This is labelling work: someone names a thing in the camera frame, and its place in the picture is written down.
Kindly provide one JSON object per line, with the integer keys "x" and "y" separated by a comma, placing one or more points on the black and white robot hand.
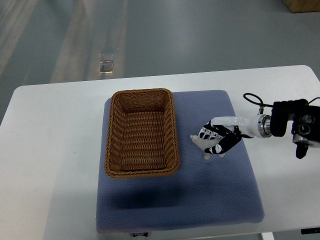
{"x": 231, "y": 130}

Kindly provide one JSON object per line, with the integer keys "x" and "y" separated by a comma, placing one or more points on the white bear figurine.
{"x": 206, "y": 143}

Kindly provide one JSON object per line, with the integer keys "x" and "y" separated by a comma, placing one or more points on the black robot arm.
{"x": 305, "y": 120}

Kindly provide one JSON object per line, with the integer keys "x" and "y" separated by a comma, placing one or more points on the brown wicker basket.
{"x": 142, "y": 138}

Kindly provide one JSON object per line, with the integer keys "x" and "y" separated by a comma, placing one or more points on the blue quilted mat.
{"x": 218, "y": 191}

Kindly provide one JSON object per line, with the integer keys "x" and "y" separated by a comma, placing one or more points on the white table leg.
{"x": 267, "y": 236}

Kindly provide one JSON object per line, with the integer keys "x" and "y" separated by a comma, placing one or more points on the black label tag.
{"x": 140, "y": 234}

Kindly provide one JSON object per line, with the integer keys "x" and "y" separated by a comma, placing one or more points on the wooden box corner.
{"x": 302, "y": 6}

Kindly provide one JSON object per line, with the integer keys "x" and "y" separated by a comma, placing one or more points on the metal floor plate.
{"x": 106, "y": 63}

